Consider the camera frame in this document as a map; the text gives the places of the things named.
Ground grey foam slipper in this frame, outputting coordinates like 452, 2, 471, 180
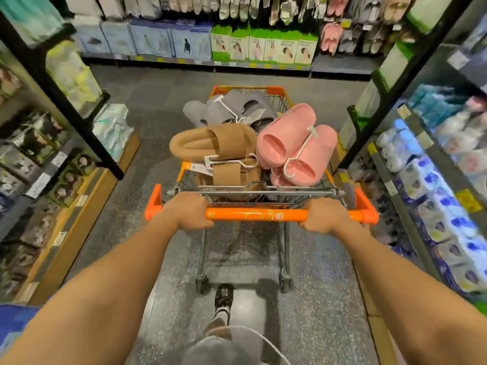
241, 91, 279, 133
182, 100, 209, 128
202, 90, 252, 126

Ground black shelf rack wooden base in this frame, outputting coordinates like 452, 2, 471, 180
0, 11, 141, 306

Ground white plastic slipper hanger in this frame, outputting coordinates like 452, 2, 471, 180
282, 126, 319, 180
212, 95, 244, 123
204, 153, 259, 172

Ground teal soft packet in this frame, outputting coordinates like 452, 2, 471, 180
0, 0, 64, 47

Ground yellow price tag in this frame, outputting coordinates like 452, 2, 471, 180
455, 189, 484, 213

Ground row of white packets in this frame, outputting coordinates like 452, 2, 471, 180
64, 0, 163, 20

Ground stack of white pink packs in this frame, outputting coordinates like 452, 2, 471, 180
434, 96, 487, 199

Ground person's left hand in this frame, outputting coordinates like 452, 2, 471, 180
162, 192, 215, 231

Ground orange handled metal shopping cart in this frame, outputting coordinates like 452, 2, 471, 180
144, 85, 380, 295

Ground stack of white green boxes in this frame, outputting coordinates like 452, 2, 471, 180
338, 0, 455, 150

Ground person's leg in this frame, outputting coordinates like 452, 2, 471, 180
203, 306, 233, 340

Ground brown foam slipper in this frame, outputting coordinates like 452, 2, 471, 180
169, 123, 258, 162
210, 157, 263, 187

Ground person's left forearm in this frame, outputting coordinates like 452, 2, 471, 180
0, 209, 179, 365

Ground row of pale blue boxes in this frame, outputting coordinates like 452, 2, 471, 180
73, 18, 213, 62

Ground rows of dark photo packets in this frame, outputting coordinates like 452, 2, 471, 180
0, 64, 97, 301

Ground stack of blue tissue packs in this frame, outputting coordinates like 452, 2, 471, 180
375, 118, 487, 298

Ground blue box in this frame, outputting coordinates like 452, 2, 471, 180
0, 304, 41, 359

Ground person's right forearm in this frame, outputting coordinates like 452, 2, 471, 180
335, 222, 487, 365

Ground stack of yellow white packets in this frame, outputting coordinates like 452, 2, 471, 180
46, 39, 103, 119

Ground person's right hand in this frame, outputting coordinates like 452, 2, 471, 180
298, 197, 355, 236

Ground black store shelf unit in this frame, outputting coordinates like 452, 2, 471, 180
78, 52, 383, 79

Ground black shoe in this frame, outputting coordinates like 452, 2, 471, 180
214, 283, 235, 313

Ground row of green boxes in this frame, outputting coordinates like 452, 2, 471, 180
210, 24, 319, 66

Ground stack of white green packets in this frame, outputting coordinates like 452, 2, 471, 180
92, 103, 135, 162

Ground row of hanging slippers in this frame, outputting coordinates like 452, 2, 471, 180
160, 0, 417, 56

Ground stack of light blue packs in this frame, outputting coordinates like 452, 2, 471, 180
406, 84, 473, 128

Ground white paper tag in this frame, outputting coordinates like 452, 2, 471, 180
188, 162, 214, 176

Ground grey shorts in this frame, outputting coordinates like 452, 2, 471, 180
181, 335, 269, 365

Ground pink foam slipper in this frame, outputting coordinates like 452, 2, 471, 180
256, 103, 317, 170
283, 124, 338, 187
269, 167, 293, 187

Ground black shelf rack with tags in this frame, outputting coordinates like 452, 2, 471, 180
338, 0, 487, 301

